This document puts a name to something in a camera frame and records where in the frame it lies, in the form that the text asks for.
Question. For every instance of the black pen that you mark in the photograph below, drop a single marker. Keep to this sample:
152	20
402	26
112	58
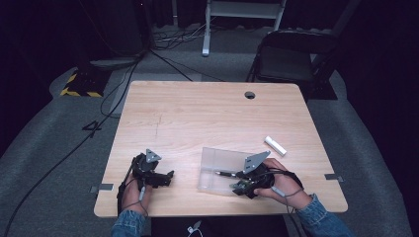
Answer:
225	173

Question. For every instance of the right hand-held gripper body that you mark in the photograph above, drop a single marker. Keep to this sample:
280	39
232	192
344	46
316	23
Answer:
260	177

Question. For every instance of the white metal desk frame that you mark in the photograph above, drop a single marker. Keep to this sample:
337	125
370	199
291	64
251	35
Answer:
242	10

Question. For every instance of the clear plastic pencil case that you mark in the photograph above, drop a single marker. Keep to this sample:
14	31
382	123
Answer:
217	161

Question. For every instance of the person's right hand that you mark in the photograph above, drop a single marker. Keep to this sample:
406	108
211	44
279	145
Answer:
288	187

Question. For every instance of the person's left hand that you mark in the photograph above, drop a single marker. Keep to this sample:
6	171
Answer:
133	196

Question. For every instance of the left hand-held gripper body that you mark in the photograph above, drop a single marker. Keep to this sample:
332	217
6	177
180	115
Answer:
146	169

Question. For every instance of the grey tape piece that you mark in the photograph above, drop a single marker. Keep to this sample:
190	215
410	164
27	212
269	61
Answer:
102	188
333	177

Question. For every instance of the white plug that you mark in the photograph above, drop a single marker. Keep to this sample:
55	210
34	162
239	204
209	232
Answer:
194	227

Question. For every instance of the black folding chair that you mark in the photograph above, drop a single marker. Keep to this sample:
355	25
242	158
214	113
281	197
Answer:
286	62

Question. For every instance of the grey green correction tape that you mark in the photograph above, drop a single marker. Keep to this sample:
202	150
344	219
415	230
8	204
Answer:
240	186

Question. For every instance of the white cylindrical stick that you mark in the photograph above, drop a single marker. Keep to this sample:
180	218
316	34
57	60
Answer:
275	145

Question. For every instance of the black yellow striped base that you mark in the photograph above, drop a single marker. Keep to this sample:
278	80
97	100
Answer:
84	85

